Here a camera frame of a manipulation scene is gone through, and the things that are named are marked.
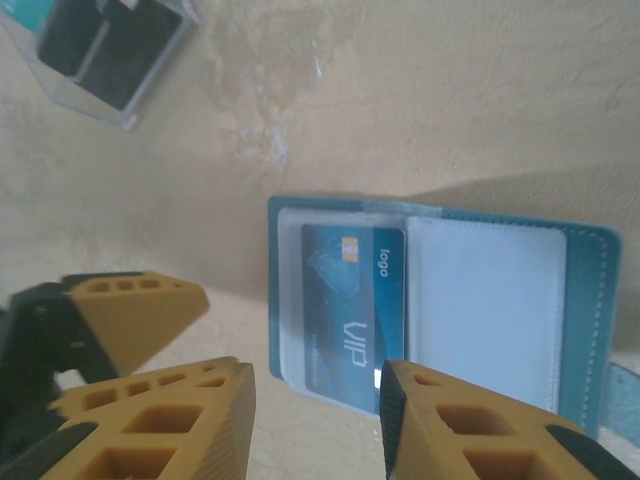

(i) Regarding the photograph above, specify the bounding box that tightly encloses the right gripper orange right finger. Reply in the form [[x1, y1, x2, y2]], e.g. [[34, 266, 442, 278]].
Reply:
[[378, 358, 624, 480]]

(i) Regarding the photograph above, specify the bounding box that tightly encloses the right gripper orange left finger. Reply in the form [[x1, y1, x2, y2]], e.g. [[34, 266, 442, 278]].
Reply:
[[0, 356, 257, 480]]

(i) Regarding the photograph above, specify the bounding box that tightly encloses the blue VIP credit card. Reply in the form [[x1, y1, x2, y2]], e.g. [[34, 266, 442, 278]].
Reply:
[[298, 222, 407, 407]]

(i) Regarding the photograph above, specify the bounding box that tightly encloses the teal leather card holder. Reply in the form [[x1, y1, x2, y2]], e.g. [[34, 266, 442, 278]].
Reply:
[[266, 193, 640, 442]]

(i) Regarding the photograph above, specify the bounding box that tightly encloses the teal credit card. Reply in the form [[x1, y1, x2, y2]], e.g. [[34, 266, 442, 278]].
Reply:
[[0, 0, 47, 35]]

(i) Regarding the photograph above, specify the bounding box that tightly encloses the small teal and black box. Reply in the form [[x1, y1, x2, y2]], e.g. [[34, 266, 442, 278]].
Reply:
[[0, 0, 202, 133]]

